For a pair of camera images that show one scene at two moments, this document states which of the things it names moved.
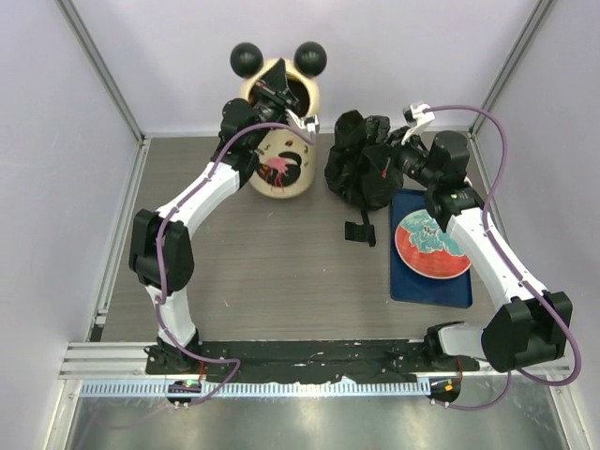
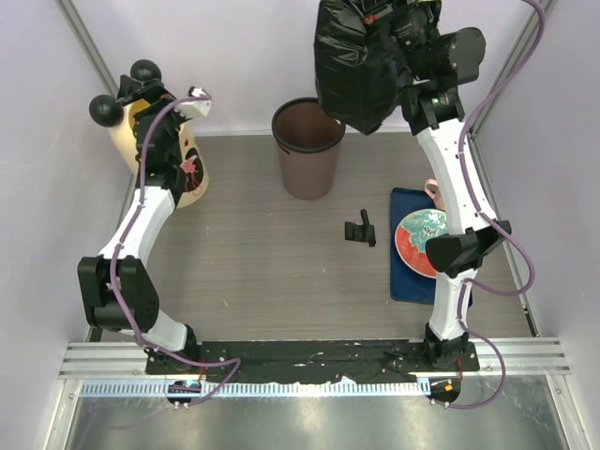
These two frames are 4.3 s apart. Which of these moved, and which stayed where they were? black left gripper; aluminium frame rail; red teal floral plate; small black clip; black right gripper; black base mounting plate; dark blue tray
Moved: black left gripper; black right gripper
Stayed: black base mounting plate; small black clip; red teal floral plate; aluminium frame rail; dark blue tray
